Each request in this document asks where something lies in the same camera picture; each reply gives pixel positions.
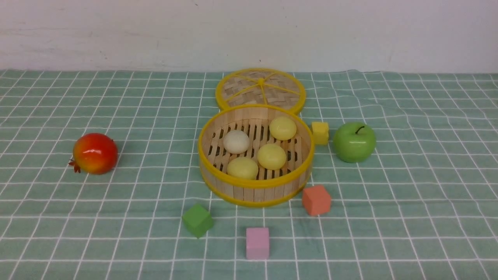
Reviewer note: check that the red pomegranate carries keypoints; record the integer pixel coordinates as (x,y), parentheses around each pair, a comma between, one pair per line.
(94,153)

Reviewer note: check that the green checkered tablecloth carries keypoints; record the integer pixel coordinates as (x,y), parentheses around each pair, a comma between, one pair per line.
(423,206)

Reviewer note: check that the pink cube block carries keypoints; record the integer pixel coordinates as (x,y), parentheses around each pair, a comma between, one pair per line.
(257,243)

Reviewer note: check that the orange cube block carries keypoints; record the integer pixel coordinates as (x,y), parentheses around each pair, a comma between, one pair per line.
(316,200)

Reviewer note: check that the woven bamboo steamer lid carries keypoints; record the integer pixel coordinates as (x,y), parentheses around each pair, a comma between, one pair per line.
(261,85)

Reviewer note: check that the yellow cube block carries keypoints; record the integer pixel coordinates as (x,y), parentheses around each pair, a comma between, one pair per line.
(320,132)

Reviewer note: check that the green cube block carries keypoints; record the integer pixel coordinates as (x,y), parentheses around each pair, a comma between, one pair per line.
(197,220)

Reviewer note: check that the green apple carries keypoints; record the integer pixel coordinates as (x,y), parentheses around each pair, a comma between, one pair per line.
(354,142)

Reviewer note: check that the bamboo steamer tray yellow rims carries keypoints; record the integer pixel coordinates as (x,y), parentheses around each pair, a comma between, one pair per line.
(271,187)

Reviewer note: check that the yellow bun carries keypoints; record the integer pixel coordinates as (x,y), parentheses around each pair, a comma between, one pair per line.
(282,128)
(243,168)
(272,156)

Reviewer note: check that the yellow bun front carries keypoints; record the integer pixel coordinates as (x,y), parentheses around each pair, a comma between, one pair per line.
(272,156)

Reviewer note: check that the white bun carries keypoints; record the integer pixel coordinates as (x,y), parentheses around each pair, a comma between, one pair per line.
(236,142)

